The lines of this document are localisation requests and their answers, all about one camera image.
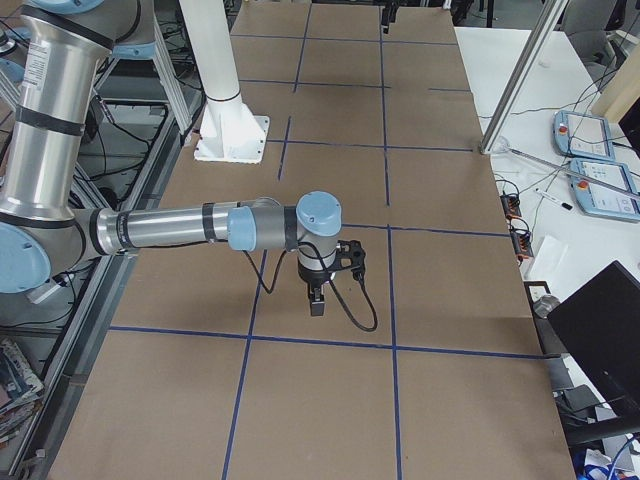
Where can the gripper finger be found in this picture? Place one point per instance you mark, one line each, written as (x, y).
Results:
(388, 17)

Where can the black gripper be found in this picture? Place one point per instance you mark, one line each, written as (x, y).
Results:
(312, 278)

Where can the stack of books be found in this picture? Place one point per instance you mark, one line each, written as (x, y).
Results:
(21, 388)

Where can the white mounting pillar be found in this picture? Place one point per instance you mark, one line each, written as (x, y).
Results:
(229, 131)

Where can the orange black connector strip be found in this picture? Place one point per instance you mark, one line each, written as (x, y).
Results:
(519, 230)

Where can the upper blue teach pendant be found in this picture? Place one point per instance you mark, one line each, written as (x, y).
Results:
(583, 135)

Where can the blue teach pendant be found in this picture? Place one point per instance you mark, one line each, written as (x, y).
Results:
(583, 135)
(603, 189)

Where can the wooden board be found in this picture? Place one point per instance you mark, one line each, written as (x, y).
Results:
(621, 92)

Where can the black marker pen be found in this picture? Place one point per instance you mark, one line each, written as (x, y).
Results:
(545, 195)

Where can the white power strip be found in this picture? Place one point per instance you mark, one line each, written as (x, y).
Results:
(52, 286)

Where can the lower blue teach pendant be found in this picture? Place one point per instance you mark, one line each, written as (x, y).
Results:
(603, 189)

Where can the black monitor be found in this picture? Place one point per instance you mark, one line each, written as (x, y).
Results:
(599, 327)

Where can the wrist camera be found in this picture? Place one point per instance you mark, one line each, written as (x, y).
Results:
(350, 256)

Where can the aluminium frame post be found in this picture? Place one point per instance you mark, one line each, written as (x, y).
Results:
(532, 49)

